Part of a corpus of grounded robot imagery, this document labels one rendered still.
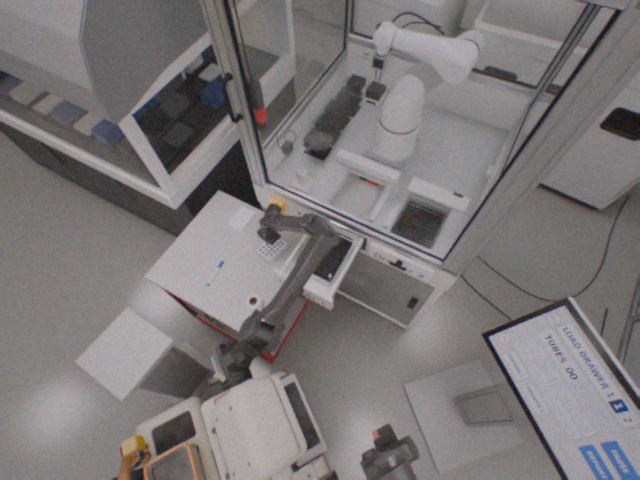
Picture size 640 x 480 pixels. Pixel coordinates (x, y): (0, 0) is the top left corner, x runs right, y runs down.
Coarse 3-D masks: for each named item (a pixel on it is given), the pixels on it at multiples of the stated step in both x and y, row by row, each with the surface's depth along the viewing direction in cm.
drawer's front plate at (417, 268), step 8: (376, 248) 156; (384, 248) 155; (376, 256) 162; (384, 256) 158; (392, 256) 155; (400, 256) 153; (408, 264) 153; (416, 264) 151; (408, 272) 159; (416, 272) 155; (424, 272) 152; (432, 272) 149; (424, 280) 157
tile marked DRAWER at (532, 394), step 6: (528, 384) 121; (522, 390) 122; (528, 390) 121; (534, 390) 119; (528, 396) 120; (534, 396) 119; (540, 396) 118; (534, 402) 119; (540, 402) 118; (534, 408) 119; (540, 408) 118; (546, 408) 117; (540, 414) 118
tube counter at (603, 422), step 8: (568, 368) 113; (576, 368) 112; (568, 376) 113; (576, 376) 112; (576, 384) 111; (584, 384) 110; (576, 392) 111; (584, 392) 110; (592, 392) 109; (584, 400) 110; (592, 400) 108; (592, 408) 108; (600, 408) 107; (592, 416) 108; (600, 416) 107; (608, 416) 106; (600, 424) 107; (608, 424) 105; (608, 432) 105
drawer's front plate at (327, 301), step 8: (272, 272) 152; (280, 272) 150; (280, 280) 155; (304, 288) 147; (312, 288) 146; (312, 296) 150; (320, 296) 145; (328, 296) 145; (320, 304) 154; (328, 304) 148
